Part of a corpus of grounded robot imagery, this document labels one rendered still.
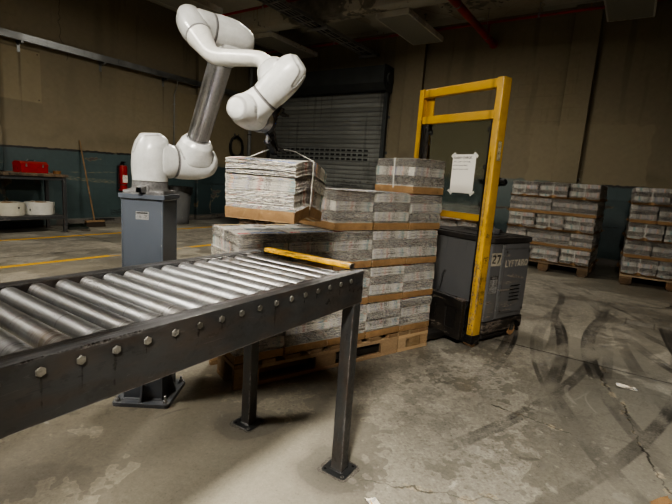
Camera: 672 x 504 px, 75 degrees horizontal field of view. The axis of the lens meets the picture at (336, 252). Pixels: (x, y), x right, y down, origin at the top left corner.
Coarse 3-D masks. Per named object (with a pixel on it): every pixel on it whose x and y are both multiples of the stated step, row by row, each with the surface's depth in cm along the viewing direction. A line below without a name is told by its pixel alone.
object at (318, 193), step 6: (318, 168) 181; (318, 174) 182; (324, 174) 190; (318, 180) 184; (324, 180) 192; (318, 186) 184; (324, 186) 193; (312, 192) 180; (318, 192) 186; (312, 198) 180; (318, 198) 188; (312, 204) 181; (318, 204) 189
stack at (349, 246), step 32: (224, 224) 245; (256, 224) 255; (288, 224) 267; (320, 256) 244; (352, 256) 257; (384, 256) 272; (384, 288) 276; (320, 320) 252; (384, 320) 282; (320, 352) 255; (384, 352) 286
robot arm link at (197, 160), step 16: (224, 16) 174; (224, 32) 173; (240, 32) 178; (224, 48) 177; (240, 48) 181; (208, 64) 185; (208, 80) 187; (224, 80) 188; (208, 96) 190; (208, 112) 194; (192, 128) 199; (208, 128) 200; (176, 144) 206; (192, 144) 201; (208, 144) 206; (192, 160) 203; (208, 160) 209; (176, 176) 205; (192, 176) 209; (208, 176) 216
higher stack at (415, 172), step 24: (384, 168) 297; (408, 168) 278; (432, 168) 283; (432, 216) 290; (408, 240) 281; (432, 240) 295; (408, 264) 289; (432, 264) 298; (408, 288) 290; (408, 312) 294; (384, 336) 303; (408, 336) 297
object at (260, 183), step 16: (240, 160) 161; (256, 160) 159; (272, 160) 160; (288, 160) 164; (240, 176) 162; (256, 176) 161; (272, 176) 159; (288, 176) 157; (304, 176) 167; (240, 192) 164; (256, 192) 163; (272, 192) 161; (288, 192) 159; (304, 192) 170; (256, 208) 164; (272, 208) 162; (288, 208) 161
